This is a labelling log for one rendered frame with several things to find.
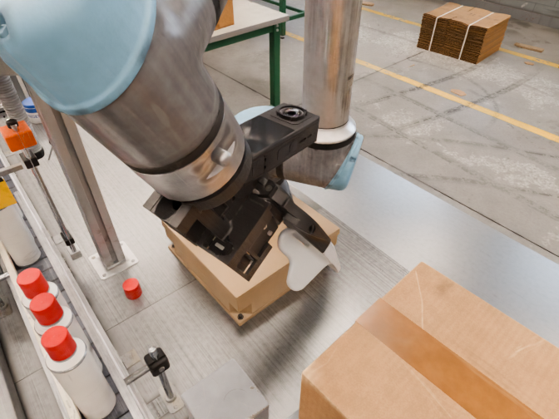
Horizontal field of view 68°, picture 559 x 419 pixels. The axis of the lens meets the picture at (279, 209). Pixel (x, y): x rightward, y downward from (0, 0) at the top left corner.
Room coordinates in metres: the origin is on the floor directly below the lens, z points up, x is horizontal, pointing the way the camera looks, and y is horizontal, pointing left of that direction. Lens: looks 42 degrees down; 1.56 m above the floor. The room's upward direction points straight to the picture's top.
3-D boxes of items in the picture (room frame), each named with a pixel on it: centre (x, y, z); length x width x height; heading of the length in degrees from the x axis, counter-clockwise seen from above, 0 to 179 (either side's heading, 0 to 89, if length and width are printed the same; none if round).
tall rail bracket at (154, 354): (0.31, 0.21, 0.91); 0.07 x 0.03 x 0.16; 129
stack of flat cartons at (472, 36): (4.18, -1.78, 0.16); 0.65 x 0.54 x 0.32; 46
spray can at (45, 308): (0.34, 0.33, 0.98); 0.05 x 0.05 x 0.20
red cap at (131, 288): (0.55, 0.31, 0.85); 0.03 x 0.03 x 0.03
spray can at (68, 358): (0.29, 0.29, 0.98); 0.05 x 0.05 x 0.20
